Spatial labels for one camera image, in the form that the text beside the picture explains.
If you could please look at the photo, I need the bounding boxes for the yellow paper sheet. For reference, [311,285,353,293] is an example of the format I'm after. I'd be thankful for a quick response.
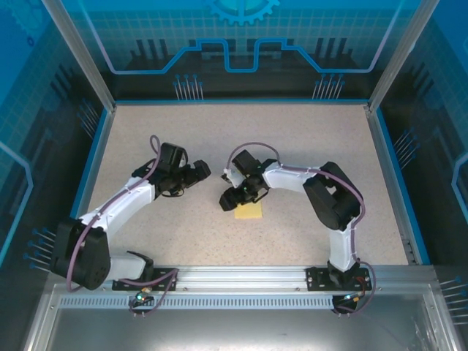
[234,202,264,220]

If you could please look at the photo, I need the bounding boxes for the blue table edge strip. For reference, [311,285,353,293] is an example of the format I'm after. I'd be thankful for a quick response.
[60,107,116,266]
[374,107,432,266]

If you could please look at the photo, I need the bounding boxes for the steel tray panel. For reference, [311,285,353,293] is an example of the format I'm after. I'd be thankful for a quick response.
[21,283,461,351]

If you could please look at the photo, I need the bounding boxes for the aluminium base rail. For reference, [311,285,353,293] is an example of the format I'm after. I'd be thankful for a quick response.
[49,265,436,290]

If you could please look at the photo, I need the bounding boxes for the slotted metal cable duct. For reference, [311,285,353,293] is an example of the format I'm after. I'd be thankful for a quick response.
[58,295,366,310]

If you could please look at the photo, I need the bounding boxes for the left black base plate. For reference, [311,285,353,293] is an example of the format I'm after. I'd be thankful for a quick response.
[112,266,180,293]

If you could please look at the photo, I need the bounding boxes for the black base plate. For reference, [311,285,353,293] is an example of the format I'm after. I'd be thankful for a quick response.
[306,265,371,293]
[112,266,180,293]

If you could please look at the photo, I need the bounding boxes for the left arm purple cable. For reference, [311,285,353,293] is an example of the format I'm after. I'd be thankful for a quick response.
[67,135,180,318]

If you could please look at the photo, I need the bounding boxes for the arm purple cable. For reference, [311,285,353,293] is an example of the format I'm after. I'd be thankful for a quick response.
[67,135,180,318]
[225,141,380,317]

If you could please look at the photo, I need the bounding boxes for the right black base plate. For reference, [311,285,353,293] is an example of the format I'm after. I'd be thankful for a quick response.
[306,265,371,293]

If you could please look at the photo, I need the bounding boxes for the cable connector with green light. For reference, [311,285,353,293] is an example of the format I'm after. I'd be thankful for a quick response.
[341,290,366,304]
[132,287,153,306]

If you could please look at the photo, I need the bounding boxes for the aluminium frame post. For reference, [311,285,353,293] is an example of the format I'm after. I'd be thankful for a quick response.
[367,0,442,113]
[39,0,117,114]

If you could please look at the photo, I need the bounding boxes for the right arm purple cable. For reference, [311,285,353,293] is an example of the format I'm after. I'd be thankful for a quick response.
[225,141,380,317]

